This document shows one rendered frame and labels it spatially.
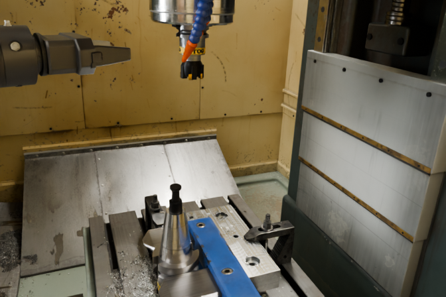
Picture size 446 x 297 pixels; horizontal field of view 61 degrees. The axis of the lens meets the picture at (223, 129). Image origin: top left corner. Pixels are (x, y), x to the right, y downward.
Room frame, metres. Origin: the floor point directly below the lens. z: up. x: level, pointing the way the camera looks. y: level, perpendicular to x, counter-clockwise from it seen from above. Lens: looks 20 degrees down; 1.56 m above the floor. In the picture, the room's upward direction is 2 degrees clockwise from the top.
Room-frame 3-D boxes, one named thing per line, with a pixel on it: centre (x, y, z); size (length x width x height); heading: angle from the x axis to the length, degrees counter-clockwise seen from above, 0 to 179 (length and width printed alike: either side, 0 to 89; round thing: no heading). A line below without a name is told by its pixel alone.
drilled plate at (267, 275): (0.78, 0.02, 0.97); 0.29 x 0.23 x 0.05; 22
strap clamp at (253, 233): (0.82, -0.13, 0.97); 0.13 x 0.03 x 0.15; 112
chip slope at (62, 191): (1.36, 0.32, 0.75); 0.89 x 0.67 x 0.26; 112
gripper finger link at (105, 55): (0.60, 0.18, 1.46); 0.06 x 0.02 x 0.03; 127
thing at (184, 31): (0.75, 0.07, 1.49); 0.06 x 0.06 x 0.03
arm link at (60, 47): (0.58, 0.28, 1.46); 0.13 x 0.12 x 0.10; 37
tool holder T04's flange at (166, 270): (0.43, 0.06, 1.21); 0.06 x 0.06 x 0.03
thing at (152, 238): (0.48, 0.08, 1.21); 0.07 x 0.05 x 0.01; 112
